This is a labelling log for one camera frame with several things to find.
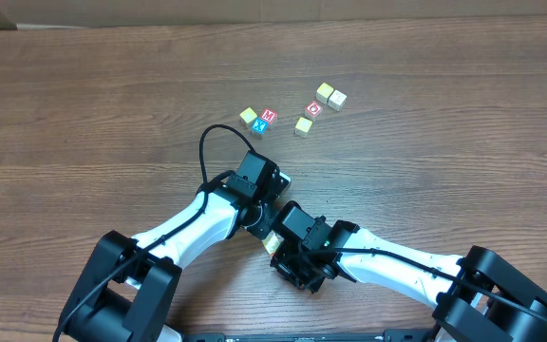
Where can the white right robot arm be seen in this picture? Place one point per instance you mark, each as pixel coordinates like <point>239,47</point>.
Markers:
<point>477,297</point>

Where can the yellow top far block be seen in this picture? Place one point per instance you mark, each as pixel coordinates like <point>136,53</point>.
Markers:
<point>323,93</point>

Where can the blue X wooden block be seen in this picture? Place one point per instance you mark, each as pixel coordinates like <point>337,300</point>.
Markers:
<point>259,128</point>

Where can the cardboard back wall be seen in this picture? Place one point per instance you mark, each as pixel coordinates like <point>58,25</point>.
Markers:
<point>124,13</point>

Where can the yellow top turtle block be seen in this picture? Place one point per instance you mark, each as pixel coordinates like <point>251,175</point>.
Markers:
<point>303,127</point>

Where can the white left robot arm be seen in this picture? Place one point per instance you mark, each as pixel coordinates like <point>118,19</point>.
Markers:
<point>126,288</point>

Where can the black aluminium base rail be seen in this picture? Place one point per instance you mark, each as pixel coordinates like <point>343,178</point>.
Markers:
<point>388,335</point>

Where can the yellow wooden block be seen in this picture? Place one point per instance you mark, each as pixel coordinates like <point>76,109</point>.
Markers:
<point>272,242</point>
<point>247,116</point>

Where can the red M wooden block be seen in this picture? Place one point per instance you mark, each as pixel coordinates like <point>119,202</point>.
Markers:
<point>269,116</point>

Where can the red C wooden block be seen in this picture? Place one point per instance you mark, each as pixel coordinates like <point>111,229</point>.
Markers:
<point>313,111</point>

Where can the yellow top wooden block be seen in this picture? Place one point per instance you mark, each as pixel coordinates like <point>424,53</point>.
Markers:
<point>247,116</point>

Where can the plain white far block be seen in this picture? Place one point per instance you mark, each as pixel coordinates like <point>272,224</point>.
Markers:
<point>337,100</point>

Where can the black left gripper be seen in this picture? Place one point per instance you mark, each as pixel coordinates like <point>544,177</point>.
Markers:
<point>262,223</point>

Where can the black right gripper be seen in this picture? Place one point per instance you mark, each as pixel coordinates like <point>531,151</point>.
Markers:
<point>284,266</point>

